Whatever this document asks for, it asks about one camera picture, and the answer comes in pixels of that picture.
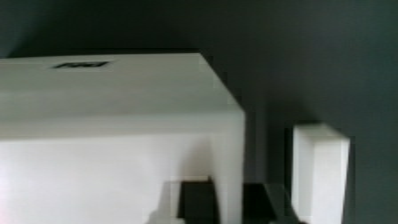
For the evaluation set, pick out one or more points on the white drawer cabinet box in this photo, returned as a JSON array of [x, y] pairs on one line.
[[119, 125]]

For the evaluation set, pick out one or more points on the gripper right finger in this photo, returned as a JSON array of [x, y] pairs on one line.
[[266, 207]]

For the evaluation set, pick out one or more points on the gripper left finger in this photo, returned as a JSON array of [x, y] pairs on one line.
[[197, 205]]

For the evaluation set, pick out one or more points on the white U-shaped fence wall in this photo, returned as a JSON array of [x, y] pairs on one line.
[[318, 173]]

